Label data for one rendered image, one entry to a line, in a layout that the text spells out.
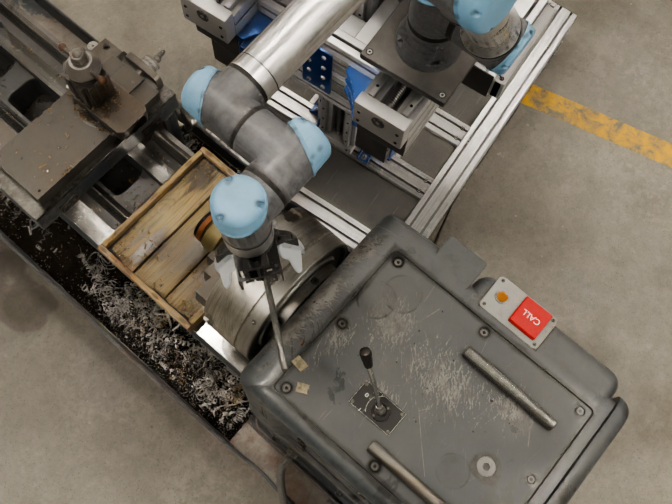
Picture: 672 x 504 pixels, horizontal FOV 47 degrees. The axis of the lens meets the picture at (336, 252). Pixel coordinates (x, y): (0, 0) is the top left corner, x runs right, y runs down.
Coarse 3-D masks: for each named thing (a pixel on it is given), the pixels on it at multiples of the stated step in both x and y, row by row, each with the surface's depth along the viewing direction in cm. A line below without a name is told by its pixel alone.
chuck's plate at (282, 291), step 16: (320, 240) 153; (336, 240) 156; (304, 256) 148; (320, 256) 149; (336, 256) 164; (288, 272) 146; (304, 272) 147; (272, 288) 146; (288, 288) 146; (256, 304) 147; (256, 320) 147; (240, 336) 151; (256, 336) 149; (240, 352) 157; (256, 352) 163
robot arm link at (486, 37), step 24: (432, 0) 115; (456, 0) 111; (480, 0) 110; (504, 0) 114; (456, 24) 122; (480, 24) 113; (504, 24) 136; (528, 24) 151; (480, 48) 148; (504, 48) 147; (504, 72) 154
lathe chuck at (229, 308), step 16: (288, 224) 152; (304, 224) 154; (320, 224) 159; (304, 240) 151; (240, 272) 147; (224, 288) 148; (240, 288) 147; (256, 288) 146; (208, 304) 152; (224, 304) 150; (240, 304) 148; (208, 320) 158; (224, 320) 151; (240, 320) 149; (224, 336) 156
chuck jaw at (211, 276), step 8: (216, 248) 161; (208, 256) 160; (208, 264) 163; (208, 272) 159; (216, 272) 159; (208, 280) 158; (216, 280) 158; (200, 288) 157; (208, 288) 157; (200, 296) 156
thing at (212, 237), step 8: (208, 216) 163; (200, 224) 162; (208, 224) 162; (200, 232) 162; (208, 232) 161; (216, 232) 161; (200, 240) 165; (208, 240) 162; (216, 240) 160; (208, 248) 163
